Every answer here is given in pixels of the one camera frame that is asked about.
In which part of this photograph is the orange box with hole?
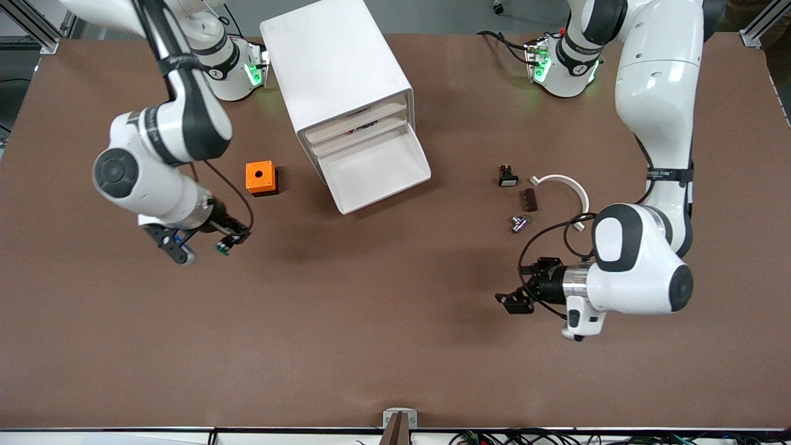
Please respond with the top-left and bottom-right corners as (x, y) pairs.
(245, 161), (280, 197)

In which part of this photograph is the white curved plastic clamp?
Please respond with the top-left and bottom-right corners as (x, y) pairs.
(530, 174), (590, 232)

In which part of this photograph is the brown flat strip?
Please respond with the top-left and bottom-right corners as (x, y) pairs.
(379, 412), (412, 445)

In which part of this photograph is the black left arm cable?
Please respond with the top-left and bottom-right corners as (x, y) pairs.
(518, 213), (599, 321)

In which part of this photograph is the bundle of cables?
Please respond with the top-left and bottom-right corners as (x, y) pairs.
(448, 428), (791, 445)

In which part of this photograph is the grey metal bracket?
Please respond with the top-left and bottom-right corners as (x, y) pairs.
(383, 408), (418, 430)

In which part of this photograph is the black base power cable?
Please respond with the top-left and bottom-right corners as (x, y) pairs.
(476, 30), (533, 66)

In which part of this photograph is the white table edge rail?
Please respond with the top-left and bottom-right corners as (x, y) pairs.
(0, 426), (791, 445)

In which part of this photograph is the aluminium frame profile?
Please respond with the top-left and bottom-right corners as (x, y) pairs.
(0, 0), (84, 55)
(740, 0), (791, 49)

